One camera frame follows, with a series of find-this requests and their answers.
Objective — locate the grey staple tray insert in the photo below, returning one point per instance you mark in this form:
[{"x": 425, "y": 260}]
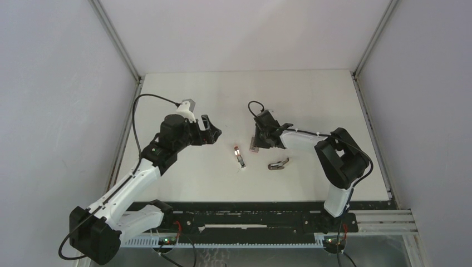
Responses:
[{"x": 253, "y": 148}]

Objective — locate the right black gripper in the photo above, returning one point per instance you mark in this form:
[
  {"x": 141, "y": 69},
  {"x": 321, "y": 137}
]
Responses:
[{"x": 257, "y": 143}]

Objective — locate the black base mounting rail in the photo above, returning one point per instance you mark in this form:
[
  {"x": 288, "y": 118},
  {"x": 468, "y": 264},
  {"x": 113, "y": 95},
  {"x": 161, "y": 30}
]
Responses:
[{"x": 267, "y": 222}]

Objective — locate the left aluminium frame post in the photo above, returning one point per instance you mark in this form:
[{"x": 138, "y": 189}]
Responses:
[{"x": 114, "y": 37}]

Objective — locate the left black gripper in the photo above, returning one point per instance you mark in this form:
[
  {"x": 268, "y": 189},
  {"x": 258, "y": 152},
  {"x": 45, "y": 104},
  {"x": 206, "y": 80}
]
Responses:
[{"x": 208, "y": 136}]

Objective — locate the tan stapler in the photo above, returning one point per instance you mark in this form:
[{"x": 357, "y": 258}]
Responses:
[{"x": 279, "y": 165}]

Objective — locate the right aluminium frame post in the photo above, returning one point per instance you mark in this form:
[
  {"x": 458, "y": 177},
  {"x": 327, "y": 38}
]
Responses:
[{"x": 386, "y": 16}]

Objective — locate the aluminium frame post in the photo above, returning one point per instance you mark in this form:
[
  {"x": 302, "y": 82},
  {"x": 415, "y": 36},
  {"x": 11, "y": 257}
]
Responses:
[
  {"x": 386, "y": 16},
  {"x": 114, "y": 37}
]

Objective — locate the pink stapler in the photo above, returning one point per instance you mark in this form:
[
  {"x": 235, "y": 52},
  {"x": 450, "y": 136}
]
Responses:
[{"x": 239, "y": 157}]

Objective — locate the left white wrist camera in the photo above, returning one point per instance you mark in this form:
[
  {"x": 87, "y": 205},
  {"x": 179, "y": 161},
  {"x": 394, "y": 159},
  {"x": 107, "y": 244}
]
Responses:
[{"x": 185, "y": 109}]

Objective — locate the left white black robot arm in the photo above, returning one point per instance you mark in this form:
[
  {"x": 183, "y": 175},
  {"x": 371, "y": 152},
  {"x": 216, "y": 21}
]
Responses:
[{"x": 99, "y": 230}]

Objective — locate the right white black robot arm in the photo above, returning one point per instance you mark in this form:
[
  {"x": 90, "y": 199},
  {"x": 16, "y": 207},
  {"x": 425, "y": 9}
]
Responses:
[{"x": 343, "y": 162}]

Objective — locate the white slotted cable duct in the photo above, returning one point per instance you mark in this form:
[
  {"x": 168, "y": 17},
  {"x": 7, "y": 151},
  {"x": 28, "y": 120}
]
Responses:
[{"x": 147, "y": 241}]

